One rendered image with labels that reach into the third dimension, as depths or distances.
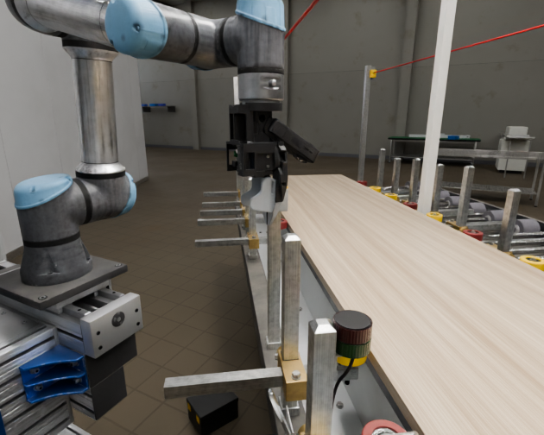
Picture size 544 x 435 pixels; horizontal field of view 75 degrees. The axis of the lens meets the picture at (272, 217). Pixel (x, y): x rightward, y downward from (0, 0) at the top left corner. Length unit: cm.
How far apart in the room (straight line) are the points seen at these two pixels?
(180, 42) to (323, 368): 53
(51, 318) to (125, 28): 66
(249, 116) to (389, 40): 1244
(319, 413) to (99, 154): 74
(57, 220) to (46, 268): 11
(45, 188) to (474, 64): 1225
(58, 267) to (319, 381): 63
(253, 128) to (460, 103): 1205
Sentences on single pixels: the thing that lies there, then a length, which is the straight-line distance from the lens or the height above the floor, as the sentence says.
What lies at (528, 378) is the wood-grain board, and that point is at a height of 90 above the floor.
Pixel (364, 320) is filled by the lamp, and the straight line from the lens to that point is 58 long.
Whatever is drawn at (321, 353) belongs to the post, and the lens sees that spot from 58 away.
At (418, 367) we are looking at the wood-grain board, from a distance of 86.
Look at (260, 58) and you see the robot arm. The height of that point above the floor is 149.
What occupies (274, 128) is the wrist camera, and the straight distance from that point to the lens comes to 60.
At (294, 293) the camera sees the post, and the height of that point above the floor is 103.
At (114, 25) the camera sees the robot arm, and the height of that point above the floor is 152.
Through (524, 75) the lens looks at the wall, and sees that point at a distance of 1267.
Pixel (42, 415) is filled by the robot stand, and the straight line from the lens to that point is 105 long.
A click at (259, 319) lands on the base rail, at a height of 70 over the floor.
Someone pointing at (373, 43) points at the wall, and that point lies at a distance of 1308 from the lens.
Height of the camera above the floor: 140
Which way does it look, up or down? 16 degrees down
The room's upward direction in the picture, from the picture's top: straight up
